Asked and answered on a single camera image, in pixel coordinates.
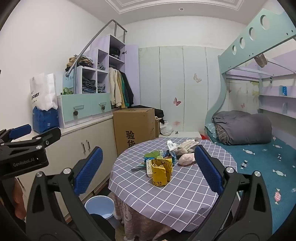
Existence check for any white low cabinet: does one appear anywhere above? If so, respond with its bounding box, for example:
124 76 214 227
11 111 121 216

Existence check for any person's left forearm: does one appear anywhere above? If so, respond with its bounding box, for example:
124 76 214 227
14 177 27 219

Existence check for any beige crumpled paper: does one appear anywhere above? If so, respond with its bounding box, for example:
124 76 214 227
174 138 202 154

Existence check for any hanging clothes row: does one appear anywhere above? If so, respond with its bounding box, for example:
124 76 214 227
109 67 134 109

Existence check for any yellow crushed carton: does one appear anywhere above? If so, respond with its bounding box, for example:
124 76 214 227
151 158 173 186

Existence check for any teal candy print sheet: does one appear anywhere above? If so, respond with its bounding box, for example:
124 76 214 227
206 132 296 234

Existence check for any green snack wrapper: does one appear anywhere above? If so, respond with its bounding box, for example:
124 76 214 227
144 151 162 161

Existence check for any large cardboard box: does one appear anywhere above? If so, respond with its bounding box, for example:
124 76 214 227
113 108 156 157

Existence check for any teal drawer unit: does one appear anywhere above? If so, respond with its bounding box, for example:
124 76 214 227
57 93 112 129

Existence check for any pink patterned table skirt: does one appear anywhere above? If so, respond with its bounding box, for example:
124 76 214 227
110 190 197 241

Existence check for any light blue plastic bucket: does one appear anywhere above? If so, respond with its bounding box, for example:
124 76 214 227
84 195 115 226

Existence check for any teal bunk bed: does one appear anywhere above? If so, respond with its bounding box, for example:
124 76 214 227
205 11 296 234

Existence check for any small cardboard box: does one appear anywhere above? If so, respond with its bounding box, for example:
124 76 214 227
154 117 162 139

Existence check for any grey duvet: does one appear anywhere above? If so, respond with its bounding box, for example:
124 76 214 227
212 110 273 145

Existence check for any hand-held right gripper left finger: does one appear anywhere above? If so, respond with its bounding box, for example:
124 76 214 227
25 146 116 241

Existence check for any beige hanging pouch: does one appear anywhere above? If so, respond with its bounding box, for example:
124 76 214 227
254 53 268 68

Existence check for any blue checked pillow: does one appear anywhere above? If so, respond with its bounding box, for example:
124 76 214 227
206 123 218 139

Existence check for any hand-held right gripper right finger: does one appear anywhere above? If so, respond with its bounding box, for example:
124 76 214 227
194 145 273 241

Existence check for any white green paper carton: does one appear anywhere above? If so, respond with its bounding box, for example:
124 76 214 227
146 160 154 178

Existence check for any purple checked tablecloth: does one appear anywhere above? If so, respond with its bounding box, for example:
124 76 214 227
108 137 237 226

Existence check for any pink crumpled bag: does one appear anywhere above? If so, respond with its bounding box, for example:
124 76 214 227
179 153 196 166

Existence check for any white paper bag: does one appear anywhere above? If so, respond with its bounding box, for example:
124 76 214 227
30 72 58 111

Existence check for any black clothes pile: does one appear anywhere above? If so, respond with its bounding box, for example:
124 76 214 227
131 105 165 124

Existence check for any white plastic bag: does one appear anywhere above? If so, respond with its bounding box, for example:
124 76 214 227
160 122 173 136

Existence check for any black round bin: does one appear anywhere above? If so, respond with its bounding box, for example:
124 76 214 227
89 213 116 241

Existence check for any blue white milk carton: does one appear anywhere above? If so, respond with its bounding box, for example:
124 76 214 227
167 140 178 161

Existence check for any blue woven bag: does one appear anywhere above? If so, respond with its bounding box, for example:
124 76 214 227
32 107 60 133

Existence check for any lilac cubby shelf unit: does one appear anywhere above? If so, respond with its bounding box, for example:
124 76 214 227
76 35 126 94

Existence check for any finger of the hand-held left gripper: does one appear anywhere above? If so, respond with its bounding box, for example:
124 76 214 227
0 124 32 145
5 127 62 149

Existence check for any brown folded clothes pile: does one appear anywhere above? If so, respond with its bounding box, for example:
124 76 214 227
65 55 94 71

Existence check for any grey metal handrail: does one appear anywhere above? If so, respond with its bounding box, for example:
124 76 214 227
65 20 127 78

